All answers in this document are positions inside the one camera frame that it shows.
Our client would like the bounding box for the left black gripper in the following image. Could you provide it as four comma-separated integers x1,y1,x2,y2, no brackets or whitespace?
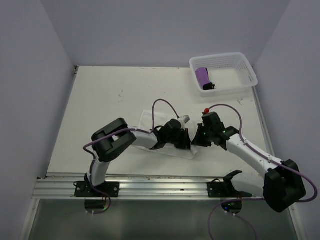
166,127,194,149

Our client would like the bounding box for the white towel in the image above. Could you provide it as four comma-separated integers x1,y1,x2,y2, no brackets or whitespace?
138,110,199,160

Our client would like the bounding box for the purple microfiber towel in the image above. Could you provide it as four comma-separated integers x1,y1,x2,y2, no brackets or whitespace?
195,67,216,91

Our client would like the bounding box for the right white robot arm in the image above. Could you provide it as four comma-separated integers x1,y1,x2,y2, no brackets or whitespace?
192,112,306,213

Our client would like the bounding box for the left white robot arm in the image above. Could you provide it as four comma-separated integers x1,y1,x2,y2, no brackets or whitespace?
83,115,191,197

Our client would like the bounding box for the white perforated plastic basket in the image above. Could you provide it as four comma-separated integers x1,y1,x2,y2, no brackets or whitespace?
189,52,258,98

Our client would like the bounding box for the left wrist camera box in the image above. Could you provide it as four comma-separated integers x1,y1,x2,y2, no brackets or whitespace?
177,115,190,125

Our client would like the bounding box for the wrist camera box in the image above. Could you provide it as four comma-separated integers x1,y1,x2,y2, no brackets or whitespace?
202,108,211,115
177,115,190,125

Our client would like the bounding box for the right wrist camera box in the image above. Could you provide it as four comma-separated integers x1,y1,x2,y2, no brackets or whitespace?
202,108,211,115

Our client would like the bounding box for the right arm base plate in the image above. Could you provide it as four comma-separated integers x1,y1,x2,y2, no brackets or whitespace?
206,170,253,199

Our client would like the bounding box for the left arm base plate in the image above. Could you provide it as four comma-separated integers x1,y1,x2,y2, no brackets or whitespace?
73,181,120,198

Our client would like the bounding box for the aluminium mounting rail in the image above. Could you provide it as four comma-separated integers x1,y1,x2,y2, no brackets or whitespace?
32,174,296,201

